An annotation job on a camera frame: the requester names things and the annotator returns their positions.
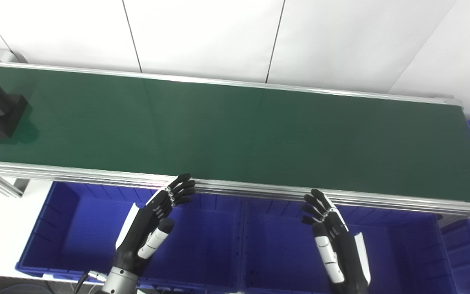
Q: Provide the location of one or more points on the green conveyor belt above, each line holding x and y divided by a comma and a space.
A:
235, 188
239, 130

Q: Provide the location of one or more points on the blue plastic bin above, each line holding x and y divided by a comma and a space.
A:
469, 253
96, 228
276, 245

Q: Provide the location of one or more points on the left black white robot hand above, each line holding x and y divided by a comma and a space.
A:
137, 232

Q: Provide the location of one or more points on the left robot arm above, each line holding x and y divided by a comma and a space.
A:
120, 281

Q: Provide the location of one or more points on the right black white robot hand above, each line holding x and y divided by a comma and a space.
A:
343, 253

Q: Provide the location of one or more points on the black cylinder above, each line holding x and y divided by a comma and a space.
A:
0, 114

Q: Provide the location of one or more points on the aluminium conveyor leg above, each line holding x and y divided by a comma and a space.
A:
2, 185

